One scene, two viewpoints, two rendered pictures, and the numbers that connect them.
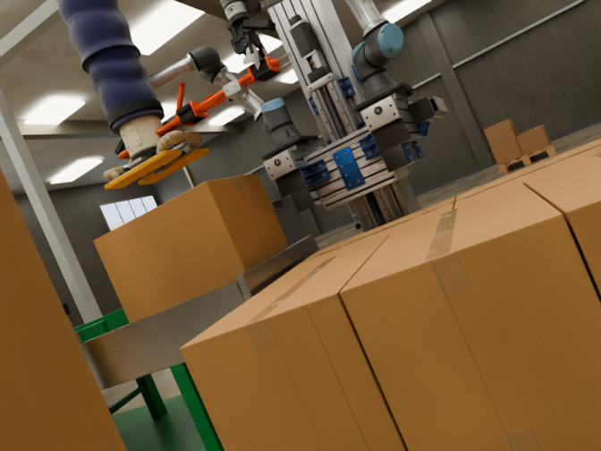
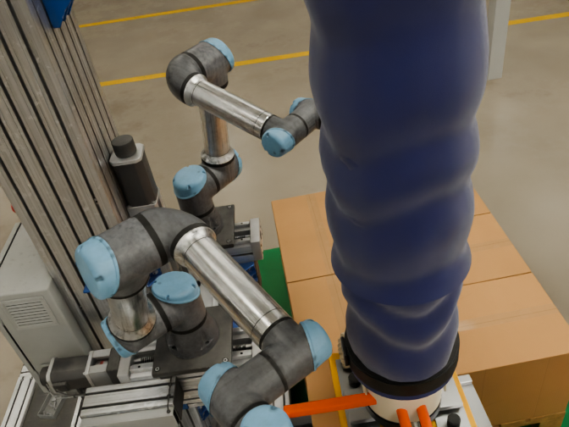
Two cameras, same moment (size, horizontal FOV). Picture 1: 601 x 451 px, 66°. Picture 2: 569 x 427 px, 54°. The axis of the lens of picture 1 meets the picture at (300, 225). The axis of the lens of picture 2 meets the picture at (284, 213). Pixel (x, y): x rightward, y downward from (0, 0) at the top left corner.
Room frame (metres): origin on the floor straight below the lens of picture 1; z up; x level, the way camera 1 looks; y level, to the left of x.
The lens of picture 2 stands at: (2.36, 1.00, 2.29)
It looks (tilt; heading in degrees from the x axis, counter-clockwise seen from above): 39 degrees down; 246
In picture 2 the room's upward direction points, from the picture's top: 10 degrees counter-clockwise
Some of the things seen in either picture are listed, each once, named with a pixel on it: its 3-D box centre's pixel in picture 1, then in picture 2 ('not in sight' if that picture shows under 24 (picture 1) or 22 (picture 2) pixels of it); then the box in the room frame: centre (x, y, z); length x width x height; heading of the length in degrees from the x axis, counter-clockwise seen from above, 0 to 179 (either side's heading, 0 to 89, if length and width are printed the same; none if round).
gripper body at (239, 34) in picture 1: (244, 36); not in sight; (1.67, -0.09, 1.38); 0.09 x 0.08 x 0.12; 64
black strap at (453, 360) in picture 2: (136, 115); (399, 342); (1.91, 0.44, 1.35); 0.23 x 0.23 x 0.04
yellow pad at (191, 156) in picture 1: (172, 164); (360, 409); (2.00, 0.40, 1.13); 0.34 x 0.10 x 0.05; 65
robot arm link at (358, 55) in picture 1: (368, 59); (193, 189); (2.00, -0.55, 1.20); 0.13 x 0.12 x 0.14; 23
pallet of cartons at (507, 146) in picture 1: (520, 139); not in sight; (8.14, -4.14, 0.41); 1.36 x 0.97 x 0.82; 155
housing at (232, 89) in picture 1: (235, 89); not in sight; (1.72, 0.02, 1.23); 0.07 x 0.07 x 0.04; 65
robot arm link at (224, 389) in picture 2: not in sight; (241, 394); (2.26, 0.48, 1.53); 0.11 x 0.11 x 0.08; 8
